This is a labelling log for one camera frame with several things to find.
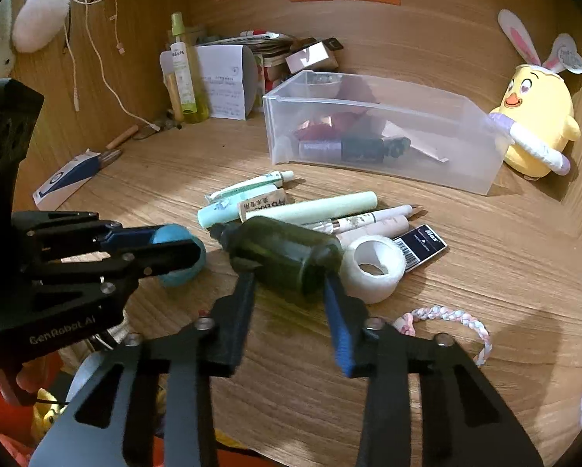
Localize red packet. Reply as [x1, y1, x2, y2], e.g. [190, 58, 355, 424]
[293, 116, 350, 142]

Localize stack of books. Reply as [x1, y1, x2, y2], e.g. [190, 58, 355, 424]
[206, 29, 296, 95]

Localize white patterned pen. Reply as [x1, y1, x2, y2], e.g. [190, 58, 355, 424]
[303, 204, 424, 232]

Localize eyeglasses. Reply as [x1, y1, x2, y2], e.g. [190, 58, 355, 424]
[134, 113, 185, 141]

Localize dark small bottle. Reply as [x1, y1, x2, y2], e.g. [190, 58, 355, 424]
[342, 136, 412, 162]

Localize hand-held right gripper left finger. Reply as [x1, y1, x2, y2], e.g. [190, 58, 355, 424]
[38, 270, 258, 467]

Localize teal tape roll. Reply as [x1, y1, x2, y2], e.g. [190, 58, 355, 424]
[152, 224, 207, 289]

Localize pale pink tube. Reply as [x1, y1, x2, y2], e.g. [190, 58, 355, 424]
[335, 215, 411, 249]

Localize dark green spray bottle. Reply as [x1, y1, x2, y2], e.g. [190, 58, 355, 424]
[208, 216, 345, 303]

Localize purple small bottle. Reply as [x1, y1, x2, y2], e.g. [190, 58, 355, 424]
[298, 139, 344, 160]

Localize white green squeeze tube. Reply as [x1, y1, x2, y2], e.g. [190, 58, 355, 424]
[204, 170, 296, 204]

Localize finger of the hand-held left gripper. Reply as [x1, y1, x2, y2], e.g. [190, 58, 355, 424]
[96, 223, 195, 254]
[38, 241, 203, 298]

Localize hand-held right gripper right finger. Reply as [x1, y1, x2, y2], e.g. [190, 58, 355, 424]
[323, 272, 545, 467]

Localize clear plastic storage bin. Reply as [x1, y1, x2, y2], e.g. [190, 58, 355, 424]
[262, 70, 516, 197]

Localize yellow chick plush toy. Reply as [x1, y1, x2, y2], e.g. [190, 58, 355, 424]
[488, 8, 582, 180]

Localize wooden stick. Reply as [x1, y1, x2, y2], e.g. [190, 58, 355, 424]
[105, 125, 140, 151]

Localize red cloth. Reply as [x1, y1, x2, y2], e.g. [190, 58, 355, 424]
[0, 350, 65, 448]

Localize white eraser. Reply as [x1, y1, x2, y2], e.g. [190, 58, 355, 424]
[237, 197, 291, 221]

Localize pale green cylinder tube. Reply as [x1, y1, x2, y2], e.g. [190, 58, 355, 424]
[242, 191, 378, 225]

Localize white bowl of trinkets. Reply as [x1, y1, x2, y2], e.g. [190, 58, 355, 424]
[291, 73, 343, 100]

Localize yellow green spray bottle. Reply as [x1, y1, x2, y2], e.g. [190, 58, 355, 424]
[161, 12, 210, 124]

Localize blue white carton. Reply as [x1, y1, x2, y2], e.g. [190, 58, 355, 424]
[32, 148, 124, 207]

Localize black barcode box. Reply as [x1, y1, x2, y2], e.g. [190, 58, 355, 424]
[392, 226, 448, 269]

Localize white cable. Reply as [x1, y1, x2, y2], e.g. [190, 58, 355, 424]
[43, 0, 161, 130]

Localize small white box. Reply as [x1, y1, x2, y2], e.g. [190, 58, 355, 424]
[285, 37, 344, 73]

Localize small yellow plush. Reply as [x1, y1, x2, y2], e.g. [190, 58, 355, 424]
[31, 388, 70, 443]

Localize white paper box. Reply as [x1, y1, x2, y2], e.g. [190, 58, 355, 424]
[194, 45, 258, 121]

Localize braided pastel rope ring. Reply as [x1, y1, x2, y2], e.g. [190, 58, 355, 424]
[393, 305, 493, 368]

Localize white tape roll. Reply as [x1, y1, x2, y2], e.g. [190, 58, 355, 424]
[340, 235, 407, 304]

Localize white fluffy plush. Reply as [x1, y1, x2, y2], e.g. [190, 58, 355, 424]
[0, 0, 72, 81]

